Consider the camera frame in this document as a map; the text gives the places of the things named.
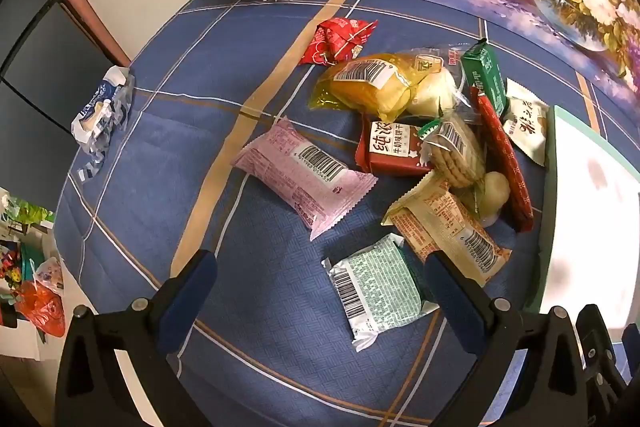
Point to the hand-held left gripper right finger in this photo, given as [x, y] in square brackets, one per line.
[450, 297]

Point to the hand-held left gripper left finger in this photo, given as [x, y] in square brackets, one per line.
[192, 292]

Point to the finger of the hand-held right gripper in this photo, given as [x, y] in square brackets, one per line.
[597, 342]
[633, 347]

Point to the pale green snack packet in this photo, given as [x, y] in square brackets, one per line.
[380, 287]

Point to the beige snack packet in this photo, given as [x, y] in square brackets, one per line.
[450, 222]

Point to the pale round candy packet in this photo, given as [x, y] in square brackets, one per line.
[492, 194]

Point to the white tray with green rim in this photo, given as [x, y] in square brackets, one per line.
[590, 217]

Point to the clear round cookie packet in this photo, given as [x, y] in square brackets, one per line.
[457, 157]

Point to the long red snack packet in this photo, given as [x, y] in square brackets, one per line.
[505, 157]

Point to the pink snack packet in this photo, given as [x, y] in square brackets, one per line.
[300, 172]

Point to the brown-red biscuit packet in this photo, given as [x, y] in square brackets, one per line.
[385, 147]

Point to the cream snack packet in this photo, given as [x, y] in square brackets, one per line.
[527, 127]

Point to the clear bread packet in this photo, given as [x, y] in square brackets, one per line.
[435, 94]

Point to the yellow snack packet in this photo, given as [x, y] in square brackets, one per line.
[365, 94]

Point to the small red snack packet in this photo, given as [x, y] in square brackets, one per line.
[335, 39]

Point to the white plastic bag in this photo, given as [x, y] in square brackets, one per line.
[49, 272]

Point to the orange plastic bag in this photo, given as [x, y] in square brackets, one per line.
[42, 309]

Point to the blue checked tablecloth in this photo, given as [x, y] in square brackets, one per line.
[200, 107]

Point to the crumpled blue-white wrapper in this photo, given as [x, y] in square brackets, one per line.
[102, 107]

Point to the dark cabinet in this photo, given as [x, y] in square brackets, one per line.
[30, 82]

